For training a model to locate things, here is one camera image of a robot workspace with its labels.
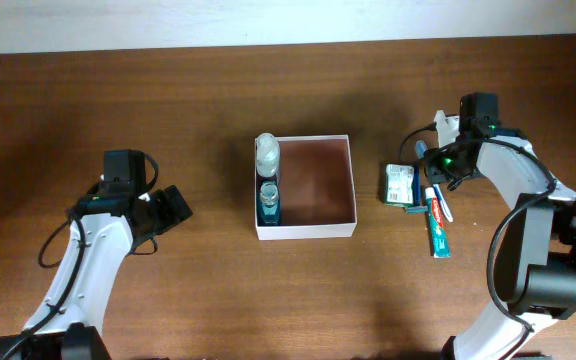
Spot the pink cardboard box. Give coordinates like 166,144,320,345
254,135,358,241

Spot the green white soap bar package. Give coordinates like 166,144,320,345
384,164,414,208

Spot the clear foam soap pump bottle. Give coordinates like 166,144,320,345
255,133,280,178

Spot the green red toothpaste tube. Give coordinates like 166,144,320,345
424,187,451,259

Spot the blue white toothbrush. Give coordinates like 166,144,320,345
415,140,454,223

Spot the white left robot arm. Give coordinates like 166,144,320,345
0,185,192,359

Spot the blue disposable razor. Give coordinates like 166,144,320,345
405,165,427,214

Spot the blue mouthwash bottle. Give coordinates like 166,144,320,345
258,181,281,226

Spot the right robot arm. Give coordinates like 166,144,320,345
424,111,576,359

